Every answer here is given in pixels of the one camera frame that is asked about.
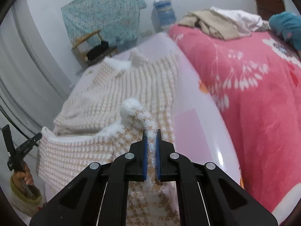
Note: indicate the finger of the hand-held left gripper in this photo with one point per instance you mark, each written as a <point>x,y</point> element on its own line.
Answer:
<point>28,143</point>
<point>7,139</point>

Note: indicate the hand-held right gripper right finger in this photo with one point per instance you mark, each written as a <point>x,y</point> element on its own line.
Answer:
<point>158,160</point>

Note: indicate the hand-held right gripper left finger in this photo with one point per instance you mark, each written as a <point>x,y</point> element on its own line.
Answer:
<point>144,155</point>

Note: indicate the beige white checked knit sweater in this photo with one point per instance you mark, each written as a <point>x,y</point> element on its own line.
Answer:
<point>105,94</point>

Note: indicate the person's left hand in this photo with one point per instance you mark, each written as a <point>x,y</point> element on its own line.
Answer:
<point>27,173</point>

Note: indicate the bed with lilac sheet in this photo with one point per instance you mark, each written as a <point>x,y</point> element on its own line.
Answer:
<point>202,127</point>

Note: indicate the white curtain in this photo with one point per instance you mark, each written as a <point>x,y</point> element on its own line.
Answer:
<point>23,63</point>

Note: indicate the wooden chair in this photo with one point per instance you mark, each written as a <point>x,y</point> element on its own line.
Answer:
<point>81,49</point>

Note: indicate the black bag on chair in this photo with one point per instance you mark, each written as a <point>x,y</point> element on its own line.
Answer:
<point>97,50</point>

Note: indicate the pink floral blanket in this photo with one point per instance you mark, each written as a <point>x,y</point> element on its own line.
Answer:
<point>258,98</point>

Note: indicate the beige garment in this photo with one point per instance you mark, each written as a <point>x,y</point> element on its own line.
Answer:
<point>218,24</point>

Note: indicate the teal patterned hanging cloth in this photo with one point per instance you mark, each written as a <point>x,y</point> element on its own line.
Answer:
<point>101,9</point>

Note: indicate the white garment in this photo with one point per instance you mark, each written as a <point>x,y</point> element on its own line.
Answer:
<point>244,18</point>

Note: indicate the teal blue garment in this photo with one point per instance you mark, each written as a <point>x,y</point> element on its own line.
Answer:
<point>285,26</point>

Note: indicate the brown wooden door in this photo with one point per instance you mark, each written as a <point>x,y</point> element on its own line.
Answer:
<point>268,2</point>

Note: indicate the wall socket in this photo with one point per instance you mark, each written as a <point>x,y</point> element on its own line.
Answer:
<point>145,33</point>

